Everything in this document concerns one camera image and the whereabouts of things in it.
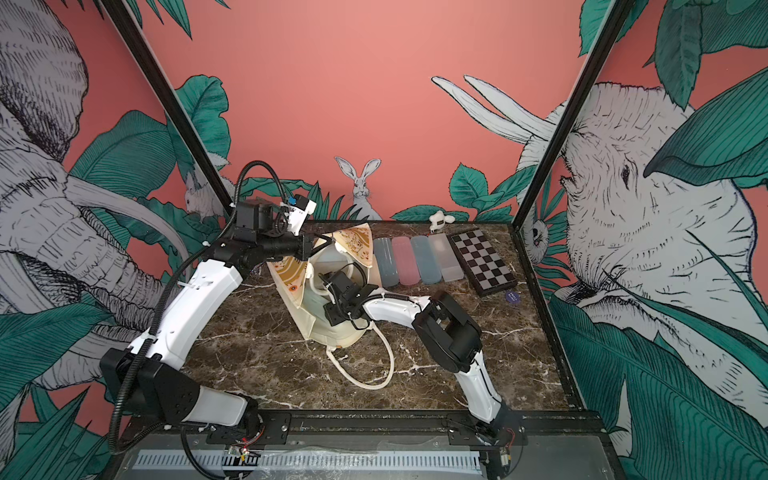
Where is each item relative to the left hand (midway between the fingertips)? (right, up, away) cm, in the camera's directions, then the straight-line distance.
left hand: (331, 237), depth 74 cm
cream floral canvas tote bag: (+5, -4, +2) cm, 6 cm away
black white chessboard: (+48, -10, +30) cm, 57 cm away
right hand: (-4, -22, +17) cm, 28 cm away
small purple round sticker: (+56, -19, +25) cm, 64 cm away
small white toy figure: (+34, +8, +42) cm, 55 cm away
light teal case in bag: (+14, -10, +31) cm, 36 cm away
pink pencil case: (+21, -10, +33) cm, 40 cm away
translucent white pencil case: (+35, -7, +34) cm, 50 cm away
